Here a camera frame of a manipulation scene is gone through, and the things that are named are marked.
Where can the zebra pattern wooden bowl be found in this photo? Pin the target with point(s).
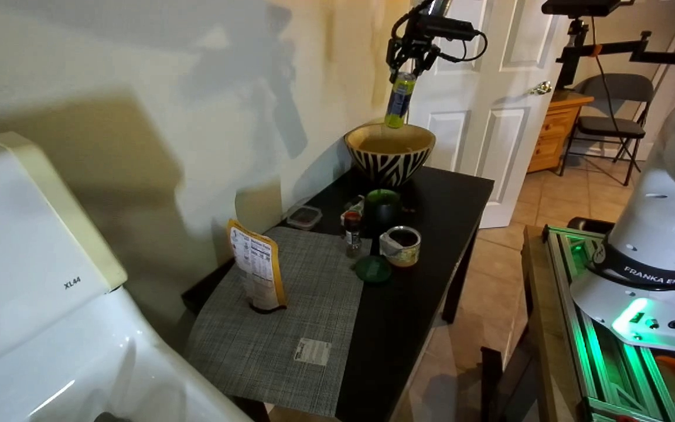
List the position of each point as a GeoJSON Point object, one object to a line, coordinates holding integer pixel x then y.
{"type": "Point", "coordinates": [390, 157]}

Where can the wooden drawer cabinet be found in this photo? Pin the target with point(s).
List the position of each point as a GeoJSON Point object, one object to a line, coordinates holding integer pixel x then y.
{"type": "Point", "coordinates": [557, 132]}

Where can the white label sticker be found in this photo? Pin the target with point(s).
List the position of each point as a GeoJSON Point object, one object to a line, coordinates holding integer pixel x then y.
{"type": "Point", "coordinates": [312, 353]}

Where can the dark green glass jar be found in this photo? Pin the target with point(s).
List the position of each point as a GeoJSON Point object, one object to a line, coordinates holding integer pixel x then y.
{"type": "Point", "coordinates": [384, 212]}

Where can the grey checked table mat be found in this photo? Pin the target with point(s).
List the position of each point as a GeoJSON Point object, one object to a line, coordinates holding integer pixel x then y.
{"type": "Point", "coordinates": [276, 343]}

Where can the dark folding chair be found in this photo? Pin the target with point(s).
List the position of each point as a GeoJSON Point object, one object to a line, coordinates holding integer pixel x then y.
{"type": "Point", "coordinates": [611, 118]}

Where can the green round lid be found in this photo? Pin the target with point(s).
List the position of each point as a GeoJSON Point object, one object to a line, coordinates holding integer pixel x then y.
{"type": "Point", "coordinates": [374, 270]}

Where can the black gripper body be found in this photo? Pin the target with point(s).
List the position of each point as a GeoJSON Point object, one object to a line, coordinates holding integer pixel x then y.
{"type": "Point", "coordinates": [433, 37]}

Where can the white panel door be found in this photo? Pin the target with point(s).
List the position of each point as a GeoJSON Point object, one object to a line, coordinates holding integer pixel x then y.
{"type": "Point", "coordinates": [503, 118]}

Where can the black side table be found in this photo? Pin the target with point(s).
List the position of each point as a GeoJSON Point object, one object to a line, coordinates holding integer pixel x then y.
{"type": "Point", "coordinates": [422, 296]}

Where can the metal robot mounting table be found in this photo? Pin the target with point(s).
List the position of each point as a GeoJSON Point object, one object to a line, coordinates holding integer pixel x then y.
{"type": "Point", "coordinates": [586, 353]}

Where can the slim green yellow can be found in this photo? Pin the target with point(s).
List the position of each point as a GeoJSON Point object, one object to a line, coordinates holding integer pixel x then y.
{"type": "Point", "coordinates": [400, 101]}

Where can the orange standing food pouch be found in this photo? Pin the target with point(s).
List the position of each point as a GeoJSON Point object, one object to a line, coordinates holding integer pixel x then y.
{"type": "Point", "coordinates": [260, 270]}

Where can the small glass spice shaker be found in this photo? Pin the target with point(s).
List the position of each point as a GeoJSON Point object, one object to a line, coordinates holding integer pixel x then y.
{"type": "Point", "coordinates": [352, 239]}

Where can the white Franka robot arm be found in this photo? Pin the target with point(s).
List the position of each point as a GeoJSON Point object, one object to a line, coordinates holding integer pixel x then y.
{"type": "Point", "coordinates": [667, 236]}

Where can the white orange short cup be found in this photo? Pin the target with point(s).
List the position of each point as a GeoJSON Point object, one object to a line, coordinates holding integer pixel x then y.
{"type": "Point", "coordinates": [400, 247]}

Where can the white kitchen stove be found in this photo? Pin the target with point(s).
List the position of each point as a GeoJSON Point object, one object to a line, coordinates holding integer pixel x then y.
{"type": "Point", "coordinates": [42, 312]}

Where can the black camera stand boom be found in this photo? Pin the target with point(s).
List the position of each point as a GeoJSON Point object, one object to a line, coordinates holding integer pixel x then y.
{"type": "Point", "coordinates": [611, 49]}

